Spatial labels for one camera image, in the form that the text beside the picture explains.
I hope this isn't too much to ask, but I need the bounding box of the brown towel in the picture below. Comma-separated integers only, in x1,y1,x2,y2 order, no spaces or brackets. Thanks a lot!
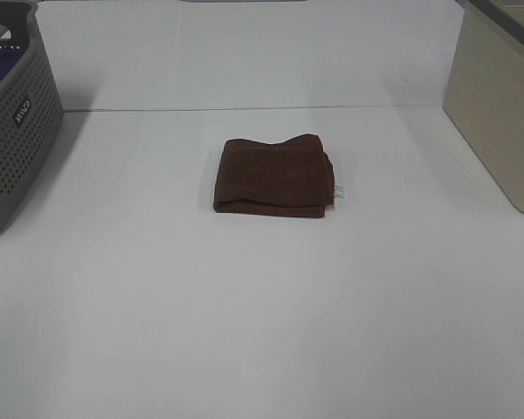
213,134,335,218

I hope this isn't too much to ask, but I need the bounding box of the beige storage bin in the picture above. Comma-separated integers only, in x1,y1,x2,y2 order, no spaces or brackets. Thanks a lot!
443,1,524,214

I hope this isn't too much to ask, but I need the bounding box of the grey perforated laundry basket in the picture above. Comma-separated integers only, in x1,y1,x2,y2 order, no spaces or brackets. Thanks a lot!
0,1,64,233

